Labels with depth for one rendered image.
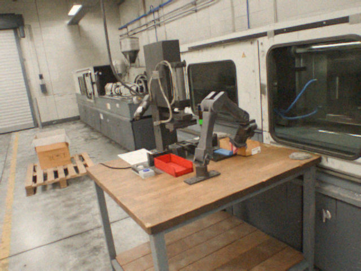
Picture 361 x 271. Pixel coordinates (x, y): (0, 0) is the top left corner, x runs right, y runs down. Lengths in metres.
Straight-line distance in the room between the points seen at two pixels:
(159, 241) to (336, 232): 1.17
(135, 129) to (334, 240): 3.69
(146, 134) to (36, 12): 7.06
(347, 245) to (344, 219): 0.17
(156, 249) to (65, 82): 9.91
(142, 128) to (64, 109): 6.23
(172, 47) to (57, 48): 9.19
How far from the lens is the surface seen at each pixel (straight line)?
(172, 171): 1.62
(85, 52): 11.09
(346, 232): 2.02
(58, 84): 10.91
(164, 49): 1.90
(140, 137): 5.05
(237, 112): 1.65
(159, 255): 1.31
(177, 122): 1.87
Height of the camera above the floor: 1.49
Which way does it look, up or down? 14 degrees down
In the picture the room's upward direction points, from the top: 6 degrees counter-clockwise
